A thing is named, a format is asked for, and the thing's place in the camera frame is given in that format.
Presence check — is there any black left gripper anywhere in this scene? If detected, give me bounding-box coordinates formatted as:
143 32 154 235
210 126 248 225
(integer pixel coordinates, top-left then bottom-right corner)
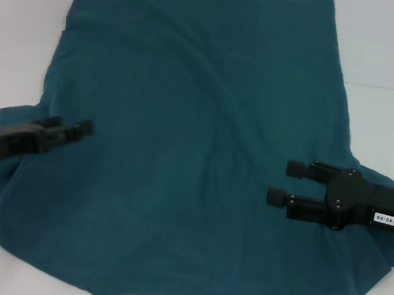
0 106 97 186

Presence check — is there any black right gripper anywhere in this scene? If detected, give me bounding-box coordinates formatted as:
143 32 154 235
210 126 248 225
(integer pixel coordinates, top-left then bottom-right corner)
263 153 394 241

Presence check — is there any teal blue t-shirt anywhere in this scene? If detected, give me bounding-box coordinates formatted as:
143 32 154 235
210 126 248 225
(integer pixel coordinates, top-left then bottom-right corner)
0 0 394 295

